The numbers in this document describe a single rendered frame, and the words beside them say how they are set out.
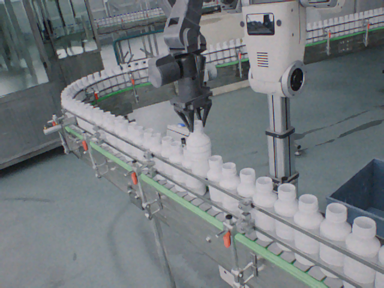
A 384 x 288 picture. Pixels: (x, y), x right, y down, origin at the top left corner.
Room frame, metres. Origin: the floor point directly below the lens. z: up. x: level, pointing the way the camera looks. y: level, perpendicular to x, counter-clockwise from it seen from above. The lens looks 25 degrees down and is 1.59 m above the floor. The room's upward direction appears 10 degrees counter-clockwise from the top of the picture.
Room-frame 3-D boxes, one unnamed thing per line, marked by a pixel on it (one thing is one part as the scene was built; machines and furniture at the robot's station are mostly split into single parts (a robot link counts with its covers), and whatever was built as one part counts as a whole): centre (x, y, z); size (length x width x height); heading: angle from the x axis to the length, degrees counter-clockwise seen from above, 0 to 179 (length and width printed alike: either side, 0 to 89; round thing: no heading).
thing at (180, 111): (0.85, -0.01, 1.29); 0.07 x 0.07 x 0.09; 34
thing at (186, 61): (0.85, -0.01, 1.42); 0.07 x 0.06 x 0.07; 125
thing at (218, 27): (5.44, -0.57, 0.59); 1.10 x 0.62 x 1.18; 106
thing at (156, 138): (1.04, 0.12, 1.08); 0.06 x 0.06 x 0.17
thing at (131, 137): (1.19, 0.21, 1.08); 0.06 x 0.06 x 0.17
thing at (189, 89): (0.85, -0.02, 1.36); 0.10 x 0.07 x 0.07; 124
